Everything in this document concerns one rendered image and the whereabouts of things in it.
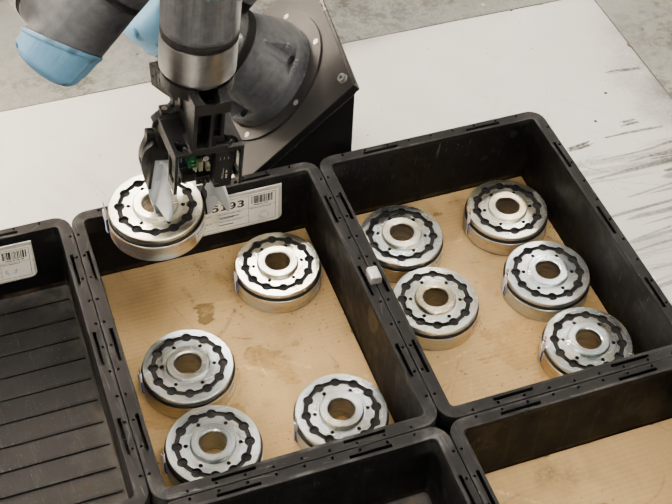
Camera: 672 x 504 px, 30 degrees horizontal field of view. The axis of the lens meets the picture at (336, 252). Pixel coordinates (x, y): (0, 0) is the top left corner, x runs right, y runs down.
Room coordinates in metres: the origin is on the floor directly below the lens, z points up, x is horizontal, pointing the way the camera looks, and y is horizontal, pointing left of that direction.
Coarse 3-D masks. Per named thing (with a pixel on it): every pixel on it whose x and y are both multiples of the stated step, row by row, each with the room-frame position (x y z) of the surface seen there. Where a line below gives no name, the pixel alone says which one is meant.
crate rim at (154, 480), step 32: (320, 192) 1.03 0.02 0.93; (352, 256) 0.94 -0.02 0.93; (96, 288) 0.87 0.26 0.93; (384, 320) 0.85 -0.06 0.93; (128, 384) 0.74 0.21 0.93; (416, 384) 0.76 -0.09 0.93; (128, 416) 0.71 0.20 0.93; (320, 448) 0.68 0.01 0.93; (352, 448) 0.68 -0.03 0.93; (160, 480) 0.63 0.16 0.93; (224, 480) 0.64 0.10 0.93
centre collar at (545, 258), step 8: (536, 256) 1.01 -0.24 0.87; (544, 256) 1.01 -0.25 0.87; (552, 256) 1.01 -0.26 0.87; (528, 264) 0.99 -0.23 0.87; (536, 264) 0.99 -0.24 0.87; (552, 264) 1.00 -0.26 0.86; (560, 264) 0.99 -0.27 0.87; (528, 272) 0.98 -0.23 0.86; (536, 272) 0.98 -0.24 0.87; (560, 272) 0.98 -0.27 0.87; (536, 280) 0.97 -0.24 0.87; (544, 280) 0.97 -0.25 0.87; (552, 280) 0.97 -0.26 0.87; (560, 280) 0.97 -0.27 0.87
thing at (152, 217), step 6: (144, 192) 0.93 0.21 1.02; (138, 198) 0.93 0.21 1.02; (144, 198) 0.93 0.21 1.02; (174, 198) 0.93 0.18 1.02; (138, 204) 0.92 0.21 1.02; (174, 204) 0.92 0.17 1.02; (138, 210) 0.91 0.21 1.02; (144, 210) 0.91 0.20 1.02; (174, 210) 0.91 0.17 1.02; (138, 216) 0.90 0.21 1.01; (144, 216) 0.90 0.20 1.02; (150, 216) 0.90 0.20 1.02; (156, 216) 0.90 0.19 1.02; (162, 216) 0.90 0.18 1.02
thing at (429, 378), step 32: (480, 128) 1.16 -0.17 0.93; (544, 128) 1.16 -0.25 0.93; (352, 160) 1.09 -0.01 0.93; (352, 224) 0.98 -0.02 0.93; (608, 224) 1.02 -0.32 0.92; (384, 288) 0.89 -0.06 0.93; (416, 352) 0.80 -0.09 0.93; (544, 384) 0.77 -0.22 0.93; (576, 384) 0.77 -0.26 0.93; (448, 416) 0.73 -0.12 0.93
